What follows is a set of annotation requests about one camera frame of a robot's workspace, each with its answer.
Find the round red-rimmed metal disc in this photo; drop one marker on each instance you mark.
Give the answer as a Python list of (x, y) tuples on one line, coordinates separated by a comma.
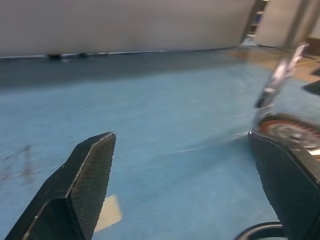
[(287, 128)]

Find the brown wooden cabinet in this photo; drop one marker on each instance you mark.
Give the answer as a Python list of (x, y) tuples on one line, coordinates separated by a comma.
[(313, 47)]

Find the black panel foot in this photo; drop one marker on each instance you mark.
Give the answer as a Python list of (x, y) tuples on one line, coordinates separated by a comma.
[(54, 56), (83, 53)]

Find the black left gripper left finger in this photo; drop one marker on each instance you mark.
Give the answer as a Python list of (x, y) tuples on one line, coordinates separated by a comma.
[(85, 175)]

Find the beige paper label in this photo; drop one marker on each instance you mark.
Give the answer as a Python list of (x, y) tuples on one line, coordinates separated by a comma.
[(111, 212)]

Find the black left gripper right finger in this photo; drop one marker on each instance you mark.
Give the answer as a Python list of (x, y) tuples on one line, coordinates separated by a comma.
[(292, 185)]

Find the black power supply box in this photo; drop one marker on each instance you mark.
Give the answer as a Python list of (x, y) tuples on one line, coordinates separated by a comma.
[(313, 87)]

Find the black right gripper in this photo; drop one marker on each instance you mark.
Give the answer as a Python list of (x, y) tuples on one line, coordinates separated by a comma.
[(265, 97)]

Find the brown cardboard sheet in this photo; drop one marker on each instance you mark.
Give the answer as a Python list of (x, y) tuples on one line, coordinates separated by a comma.
[(252, 56)]

